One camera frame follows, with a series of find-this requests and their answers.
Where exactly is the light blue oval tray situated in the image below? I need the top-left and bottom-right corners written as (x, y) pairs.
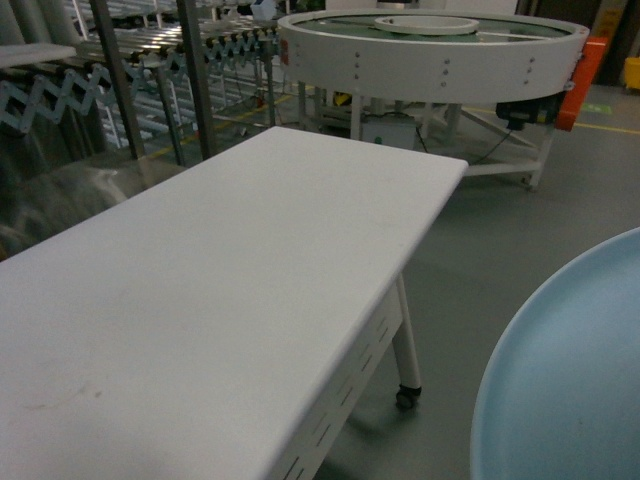
top-left (470, 230), bottom-right (639, 479)

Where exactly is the white table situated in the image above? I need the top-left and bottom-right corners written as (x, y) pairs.
top-left (1, 127), bottom-right (467, 479)

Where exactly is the white control box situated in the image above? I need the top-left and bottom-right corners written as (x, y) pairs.
top-left (361, 116), bottom-right (417, 150)

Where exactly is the white round rotary conveyor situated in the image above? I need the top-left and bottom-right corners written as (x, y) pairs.
top-left (278, 9), bottom-right (591, 188)

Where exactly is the expandable roller conveyor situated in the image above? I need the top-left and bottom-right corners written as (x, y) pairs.
top-left (1, 1), bottom-right (278, 155)

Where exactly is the orange guard panel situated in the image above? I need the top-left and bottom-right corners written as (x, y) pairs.
top-left (555, 36), bottom-right (609, 132)

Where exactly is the yellow mop bucket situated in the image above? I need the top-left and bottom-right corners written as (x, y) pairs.
top-left (624, 57), bottom-right (640, 90)

